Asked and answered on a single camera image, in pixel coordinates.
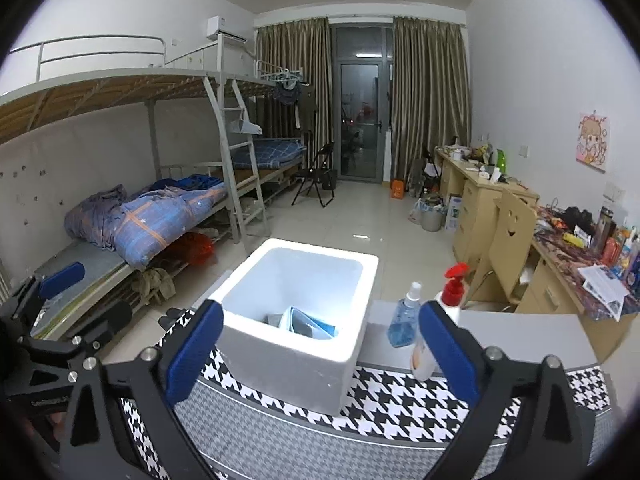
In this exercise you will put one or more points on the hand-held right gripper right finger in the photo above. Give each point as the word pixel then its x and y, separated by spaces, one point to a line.
pixel 450 350

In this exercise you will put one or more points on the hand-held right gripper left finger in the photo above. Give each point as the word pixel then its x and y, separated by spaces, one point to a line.
pixel 195 350

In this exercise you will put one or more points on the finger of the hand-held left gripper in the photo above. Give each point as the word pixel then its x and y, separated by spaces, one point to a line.
pixel 62 276
pixel 107 321

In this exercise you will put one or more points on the white foam box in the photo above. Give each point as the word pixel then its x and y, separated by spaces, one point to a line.
pixel 280 360

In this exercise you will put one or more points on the white red pump bottle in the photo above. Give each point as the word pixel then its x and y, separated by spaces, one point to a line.
pixel 424 360

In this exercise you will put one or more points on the grey mattress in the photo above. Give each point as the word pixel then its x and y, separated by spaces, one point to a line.
pixel 95 265

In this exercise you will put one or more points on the blue clear spray bottle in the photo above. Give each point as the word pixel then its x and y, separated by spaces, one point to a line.
pixel 400 327

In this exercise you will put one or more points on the olive crumpled cloth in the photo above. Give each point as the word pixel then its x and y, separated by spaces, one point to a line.
pixel 155 285

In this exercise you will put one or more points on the houndstooth tablecloth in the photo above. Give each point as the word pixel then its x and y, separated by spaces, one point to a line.
pixel 400 410

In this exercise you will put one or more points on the grey packet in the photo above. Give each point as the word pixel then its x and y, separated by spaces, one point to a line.
pixel 275 320

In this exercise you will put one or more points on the red plastic bag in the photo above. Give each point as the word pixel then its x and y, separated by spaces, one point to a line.
pixel 195 249

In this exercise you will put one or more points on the blue packet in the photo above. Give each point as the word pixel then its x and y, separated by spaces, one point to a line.
pixel 310 325

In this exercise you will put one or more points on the light wooden desk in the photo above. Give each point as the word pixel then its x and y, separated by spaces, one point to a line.
pixel 555 295
pixel 475 210

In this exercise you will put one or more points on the blue star quilt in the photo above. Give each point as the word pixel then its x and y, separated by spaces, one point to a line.
pixel 170 215

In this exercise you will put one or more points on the wooden smiley chair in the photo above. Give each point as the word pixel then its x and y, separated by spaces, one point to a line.
pixel 510 240

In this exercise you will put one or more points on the grey bucket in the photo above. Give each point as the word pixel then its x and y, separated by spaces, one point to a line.
pixel 432 217

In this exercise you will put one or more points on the blue white carton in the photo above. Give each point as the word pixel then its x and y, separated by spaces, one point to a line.
pixel 453 212

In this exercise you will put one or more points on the white plastic bag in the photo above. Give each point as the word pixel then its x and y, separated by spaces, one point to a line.
pixel 415 214

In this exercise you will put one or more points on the printed leaflet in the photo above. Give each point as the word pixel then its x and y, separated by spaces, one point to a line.
pixel 605 290

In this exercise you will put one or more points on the orange box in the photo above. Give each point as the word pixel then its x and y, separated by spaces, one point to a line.
pixel 397 189

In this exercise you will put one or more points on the black bag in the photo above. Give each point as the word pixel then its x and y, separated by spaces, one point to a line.
pixel 577 219

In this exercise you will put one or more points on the grey metal bunk bed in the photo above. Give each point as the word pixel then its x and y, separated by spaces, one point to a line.
pixel 270 72
pixel 100 87

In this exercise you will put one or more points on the green packet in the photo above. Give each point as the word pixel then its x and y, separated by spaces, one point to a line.
pixel 501 160

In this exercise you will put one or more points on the dark thermos bottle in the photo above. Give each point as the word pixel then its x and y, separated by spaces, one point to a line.
pixel 604 227

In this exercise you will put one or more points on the row of toiletry bottles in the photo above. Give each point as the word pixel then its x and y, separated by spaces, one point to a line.
pixel 625 255

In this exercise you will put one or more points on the grey bed ladder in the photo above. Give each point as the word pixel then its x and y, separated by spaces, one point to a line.
pixel 235 150

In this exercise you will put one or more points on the blue plaid bedding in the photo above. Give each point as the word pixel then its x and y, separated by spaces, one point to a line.
pixel 270 152

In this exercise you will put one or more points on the black folding chair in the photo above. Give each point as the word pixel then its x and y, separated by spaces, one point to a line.
pixel 320 175

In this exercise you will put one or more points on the glass balcony door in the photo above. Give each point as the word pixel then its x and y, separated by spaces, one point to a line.
pixel 360 110

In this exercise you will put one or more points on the brown curtain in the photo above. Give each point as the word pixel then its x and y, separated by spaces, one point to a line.
pixel 295 60
pixel 430 90

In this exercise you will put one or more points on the dark hanging clothes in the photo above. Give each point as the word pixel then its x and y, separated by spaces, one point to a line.
pixel 287 94

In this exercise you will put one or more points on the white air conditioner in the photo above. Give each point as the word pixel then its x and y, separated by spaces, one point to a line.
pixel 225 27

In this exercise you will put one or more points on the pink wall poster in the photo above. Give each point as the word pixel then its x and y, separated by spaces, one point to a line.
pixel 593 139

